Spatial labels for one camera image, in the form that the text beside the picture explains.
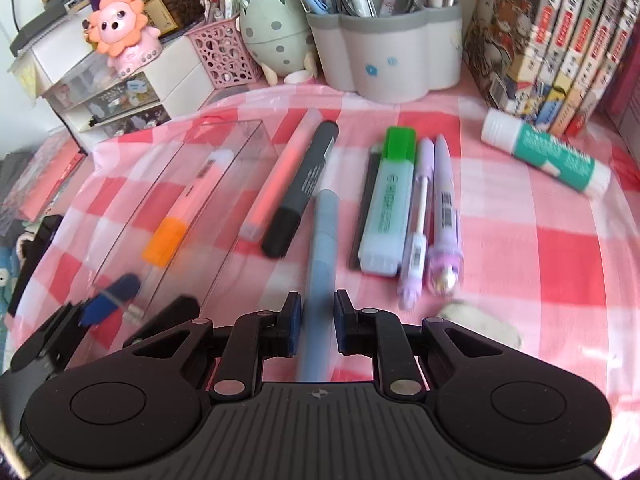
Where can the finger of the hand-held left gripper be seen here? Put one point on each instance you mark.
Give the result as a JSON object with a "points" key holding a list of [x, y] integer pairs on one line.
{"points": [[175, 307], [107, 300]]}

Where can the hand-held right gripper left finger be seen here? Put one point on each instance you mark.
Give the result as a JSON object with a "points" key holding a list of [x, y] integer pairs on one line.
{"points": [[294, 321]]}

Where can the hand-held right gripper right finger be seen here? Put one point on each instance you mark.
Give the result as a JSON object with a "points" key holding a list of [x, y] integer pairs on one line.
{"points": [[342, 321]]}

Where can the blue pen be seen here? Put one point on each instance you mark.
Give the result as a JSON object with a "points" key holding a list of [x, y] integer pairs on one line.
{"points": [[320, 260]]}

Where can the orange highlighter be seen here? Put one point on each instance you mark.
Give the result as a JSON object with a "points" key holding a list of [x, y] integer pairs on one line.
{"points": [[167, 240]]}

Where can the slim purple pen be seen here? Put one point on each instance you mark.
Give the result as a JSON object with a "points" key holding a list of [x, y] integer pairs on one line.
{"points": [[417, 255]]}

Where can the green highlighter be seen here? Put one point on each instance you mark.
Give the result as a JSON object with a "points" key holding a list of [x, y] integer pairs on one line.
{"points": [[390, 200]]}

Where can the white eraser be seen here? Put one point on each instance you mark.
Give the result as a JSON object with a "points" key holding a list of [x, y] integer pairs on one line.
{"points": [[480, 322]]}

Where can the black marker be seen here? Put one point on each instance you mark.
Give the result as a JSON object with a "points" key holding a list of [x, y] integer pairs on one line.
{"points": [[305, 180]]}

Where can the coral pink pen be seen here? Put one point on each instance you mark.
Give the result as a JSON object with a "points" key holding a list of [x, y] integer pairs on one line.
{"points": [[280, 175]]}

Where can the purple pen with charm top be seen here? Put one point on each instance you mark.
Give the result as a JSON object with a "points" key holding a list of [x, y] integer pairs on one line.
{"points": [[445, 200]]}

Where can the green and white glue stick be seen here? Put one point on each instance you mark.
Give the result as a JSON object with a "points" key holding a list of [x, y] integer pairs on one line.
{"points": [[550, 152]]}

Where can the black object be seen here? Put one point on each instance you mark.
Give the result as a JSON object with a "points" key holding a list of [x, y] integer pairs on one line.
{"points": [[35, 255]]}

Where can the blue cartoon cloth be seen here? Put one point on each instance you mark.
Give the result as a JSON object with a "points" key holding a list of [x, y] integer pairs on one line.
{"points": [[5, 277]]}

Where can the red checkered tablecloth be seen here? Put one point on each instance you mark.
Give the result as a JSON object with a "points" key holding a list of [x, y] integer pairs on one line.
{"points": [[525, 260]]}

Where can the clear plastic storage box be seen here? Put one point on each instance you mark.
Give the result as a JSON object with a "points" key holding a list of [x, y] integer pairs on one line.
{"points": [[80, 80]]}

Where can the white drawer unit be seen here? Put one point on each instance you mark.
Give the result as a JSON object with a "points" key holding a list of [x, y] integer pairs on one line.
{"points": [[185, 80]]}

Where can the white storage box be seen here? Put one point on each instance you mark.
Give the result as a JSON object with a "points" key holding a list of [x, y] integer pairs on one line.
{"points": [[55, 60]]}

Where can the pink mesh pen holder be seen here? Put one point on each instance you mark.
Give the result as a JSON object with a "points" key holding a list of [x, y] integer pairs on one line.
{"points": [[225, 55]]}

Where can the grey flower-shaped pen holder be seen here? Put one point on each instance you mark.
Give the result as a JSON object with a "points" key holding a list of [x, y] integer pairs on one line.
{"points": [[390, 55]]}

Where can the pink lion toy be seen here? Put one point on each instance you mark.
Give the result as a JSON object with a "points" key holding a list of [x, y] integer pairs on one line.
{"points": [[120, 25]]}

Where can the black box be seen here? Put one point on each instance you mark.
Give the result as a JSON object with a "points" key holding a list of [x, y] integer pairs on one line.
{"points": [[40, 30]]}

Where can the egg-shaped pen holder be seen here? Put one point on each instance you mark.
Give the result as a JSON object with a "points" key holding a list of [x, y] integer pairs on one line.
{"points": [[275, 30]]}

